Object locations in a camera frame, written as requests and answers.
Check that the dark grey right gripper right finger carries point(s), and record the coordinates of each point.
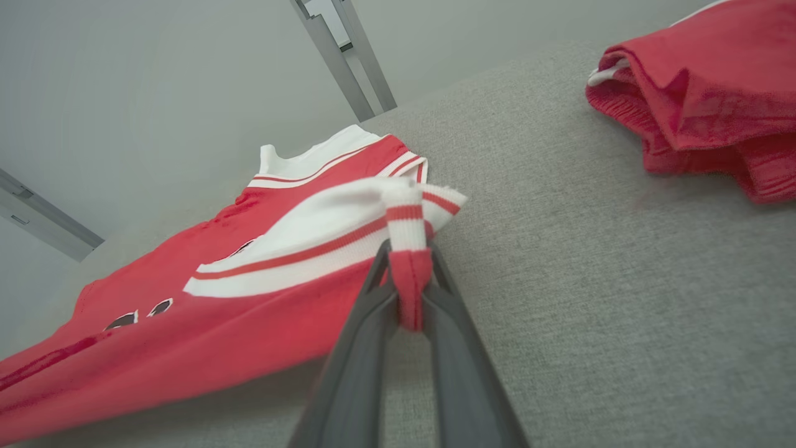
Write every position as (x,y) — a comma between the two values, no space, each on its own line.
(466,386)

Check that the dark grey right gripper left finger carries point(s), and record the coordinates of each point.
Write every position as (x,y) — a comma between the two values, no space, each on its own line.
(354,373)

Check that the red white striped jersey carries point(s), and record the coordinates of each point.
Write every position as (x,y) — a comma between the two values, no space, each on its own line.
(249,323)

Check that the folded red shorts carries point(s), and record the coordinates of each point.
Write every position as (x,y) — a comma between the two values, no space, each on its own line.
(715,93)

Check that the grey fabric sofa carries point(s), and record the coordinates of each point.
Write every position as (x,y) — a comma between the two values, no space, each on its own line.
(591,280)

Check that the grey metal frame post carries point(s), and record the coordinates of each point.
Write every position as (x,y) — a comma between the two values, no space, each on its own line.
(368,78)
(43,221)

